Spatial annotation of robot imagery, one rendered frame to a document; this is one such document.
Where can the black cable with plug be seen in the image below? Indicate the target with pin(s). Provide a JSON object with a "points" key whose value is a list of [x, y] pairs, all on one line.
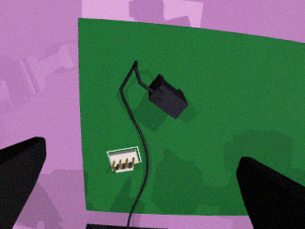
{"points": [[163, 95]]}

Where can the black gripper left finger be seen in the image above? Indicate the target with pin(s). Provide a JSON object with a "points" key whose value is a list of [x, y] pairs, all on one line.
{"points": [[20, 167]]}

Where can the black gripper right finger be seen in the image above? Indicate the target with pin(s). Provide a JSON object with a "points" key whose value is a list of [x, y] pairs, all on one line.
{"points": [[273, 201]]}

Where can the green circuit board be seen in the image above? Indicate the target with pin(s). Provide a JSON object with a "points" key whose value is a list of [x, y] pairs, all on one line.
{"points": [[245, 95]]}

